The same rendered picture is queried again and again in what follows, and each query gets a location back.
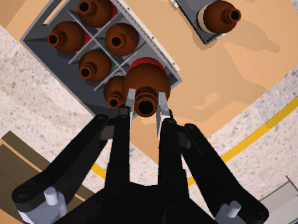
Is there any dark grey rectangular tray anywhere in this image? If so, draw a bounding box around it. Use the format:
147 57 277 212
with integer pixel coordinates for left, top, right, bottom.
175 0 221 45

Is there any grey divided crate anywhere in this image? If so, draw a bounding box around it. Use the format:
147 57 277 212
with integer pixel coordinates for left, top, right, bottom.
19 0 182 119

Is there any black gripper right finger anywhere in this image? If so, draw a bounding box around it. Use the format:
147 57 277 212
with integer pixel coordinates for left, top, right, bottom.
156 92 269 224

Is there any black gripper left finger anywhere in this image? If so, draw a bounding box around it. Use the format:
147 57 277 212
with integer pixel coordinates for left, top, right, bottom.
11 88 136 224

